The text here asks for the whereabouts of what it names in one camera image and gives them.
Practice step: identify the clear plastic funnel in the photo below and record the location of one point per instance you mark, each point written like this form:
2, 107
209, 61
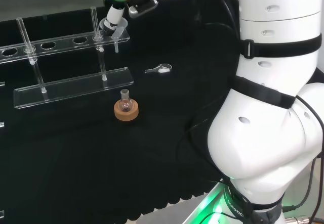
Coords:
121, 32

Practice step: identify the clear acrylic funnel stand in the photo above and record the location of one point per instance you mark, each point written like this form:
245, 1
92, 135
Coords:
76, 87

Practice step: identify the black bench cloth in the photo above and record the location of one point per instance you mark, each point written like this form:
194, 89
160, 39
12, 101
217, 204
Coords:
101, 158

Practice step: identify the small round-bottom glass flask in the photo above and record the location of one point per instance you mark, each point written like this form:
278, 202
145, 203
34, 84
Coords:
125, 104

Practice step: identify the glass weighing funnel with powder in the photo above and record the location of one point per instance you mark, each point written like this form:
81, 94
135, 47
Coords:
163, 69

